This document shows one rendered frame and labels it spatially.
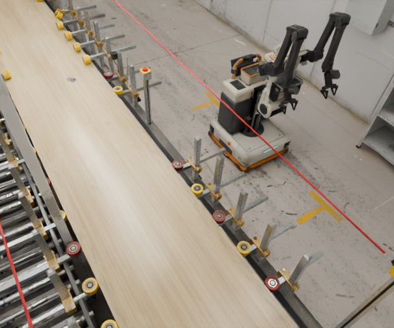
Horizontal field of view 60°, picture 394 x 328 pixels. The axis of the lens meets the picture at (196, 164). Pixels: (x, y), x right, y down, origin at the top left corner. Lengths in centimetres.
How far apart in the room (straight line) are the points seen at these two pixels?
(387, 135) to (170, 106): 254
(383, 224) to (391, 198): 36
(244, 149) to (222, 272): 173
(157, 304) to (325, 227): 200
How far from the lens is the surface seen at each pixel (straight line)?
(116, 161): 245
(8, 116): 151
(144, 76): 269
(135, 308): 190
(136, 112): 314
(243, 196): 203
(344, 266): 330
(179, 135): 391
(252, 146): 349
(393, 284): 153
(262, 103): 322
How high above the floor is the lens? 269
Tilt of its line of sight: 48 degrees down
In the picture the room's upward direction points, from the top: 4 degrees clockwise
